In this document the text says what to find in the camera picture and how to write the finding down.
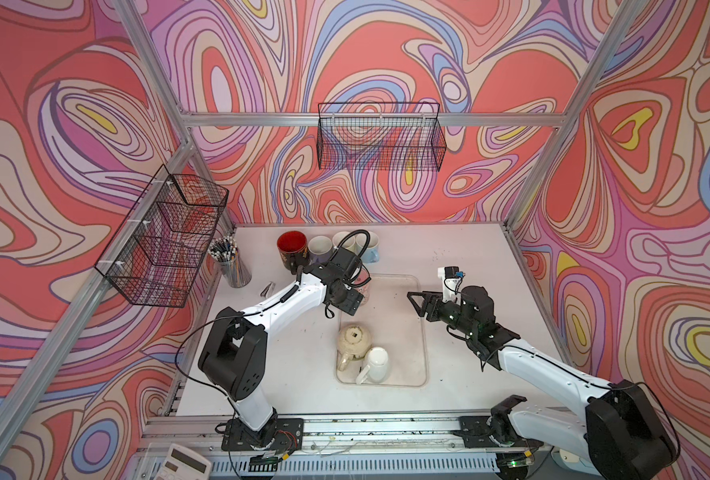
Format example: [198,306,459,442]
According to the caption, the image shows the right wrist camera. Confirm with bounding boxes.
[438,266,465,303]

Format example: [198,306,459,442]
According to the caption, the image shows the purple mug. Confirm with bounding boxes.
[308,235,334,264]

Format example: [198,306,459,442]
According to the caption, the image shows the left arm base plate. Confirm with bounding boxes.
[215,417,304,453]

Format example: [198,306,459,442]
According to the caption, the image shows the metal cup of pens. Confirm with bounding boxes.
[208,235,252,288]

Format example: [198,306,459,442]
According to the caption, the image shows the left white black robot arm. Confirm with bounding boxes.
[197,248,363,434]

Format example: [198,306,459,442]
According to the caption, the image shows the beige teapot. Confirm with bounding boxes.
[337,324,373,371]

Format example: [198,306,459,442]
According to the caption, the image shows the light blue mug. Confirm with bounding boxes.
[355,231,380,264]

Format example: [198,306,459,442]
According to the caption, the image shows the left black wire basket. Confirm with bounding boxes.
[94,166,229,308]

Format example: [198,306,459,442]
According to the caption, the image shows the light green mug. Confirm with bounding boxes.
[332,231,356,252]

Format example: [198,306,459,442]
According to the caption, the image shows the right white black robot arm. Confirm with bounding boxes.
[407,286,681,479]

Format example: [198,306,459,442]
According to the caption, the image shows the black wire basket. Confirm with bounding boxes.
[316,100,447,172]
[94,166,229,308]

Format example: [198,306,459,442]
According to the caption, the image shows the back black wire basket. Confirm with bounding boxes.
[316,100,447,172]

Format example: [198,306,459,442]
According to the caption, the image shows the beige serving tray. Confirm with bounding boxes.
[338,274,429,388]

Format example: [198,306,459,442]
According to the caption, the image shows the pink mug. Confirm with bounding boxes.
[354,270,371,306]

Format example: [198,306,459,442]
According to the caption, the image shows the white mug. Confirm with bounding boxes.
[355,347,390,385]

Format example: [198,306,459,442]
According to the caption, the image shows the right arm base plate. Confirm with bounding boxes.
[451,415,544,450]

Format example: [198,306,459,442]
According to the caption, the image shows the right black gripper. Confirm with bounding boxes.
[406,290,476,337]

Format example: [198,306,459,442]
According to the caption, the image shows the white calculator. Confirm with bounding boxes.
[152,443,213,480]

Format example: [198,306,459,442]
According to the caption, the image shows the black mug red inside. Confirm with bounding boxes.
[276,230,309,274]

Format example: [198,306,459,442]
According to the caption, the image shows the small metal clip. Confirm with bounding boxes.
[260,282,275,298]

